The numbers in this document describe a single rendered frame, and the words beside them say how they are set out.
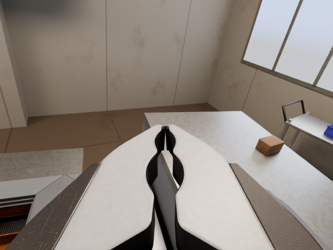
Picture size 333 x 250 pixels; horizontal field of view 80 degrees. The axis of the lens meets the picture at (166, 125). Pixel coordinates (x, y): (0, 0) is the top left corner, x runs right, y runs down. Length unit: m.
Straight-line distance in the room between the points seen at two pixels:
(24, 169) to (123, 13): 2.31
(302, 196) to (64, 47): 2.79
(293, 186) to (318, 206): 0.09
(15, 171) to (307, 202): 1.22
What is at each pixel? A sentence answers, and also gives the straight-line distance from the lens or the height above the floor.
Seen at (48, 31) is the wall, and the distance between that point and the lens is 2.93.
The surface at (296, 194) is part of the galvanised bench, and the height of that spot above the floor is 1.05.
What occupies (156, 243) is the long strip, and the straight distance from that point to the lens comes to 0.76.
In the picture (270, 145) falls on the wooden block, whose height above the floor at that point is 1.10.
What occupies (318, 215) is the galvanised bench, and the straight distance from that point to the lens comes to 0.80.
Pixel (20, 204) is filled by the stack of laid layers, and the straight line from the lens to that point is 0.96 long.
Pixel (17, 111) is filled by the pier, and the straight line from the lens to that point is 3.00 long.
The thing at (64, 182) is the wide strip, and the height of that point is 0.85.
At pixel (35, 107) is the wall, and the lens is 3.24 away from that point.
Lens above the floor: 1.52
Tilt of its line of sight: 30 degrees down
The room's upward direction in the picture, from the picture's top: 9 degrees clockwise
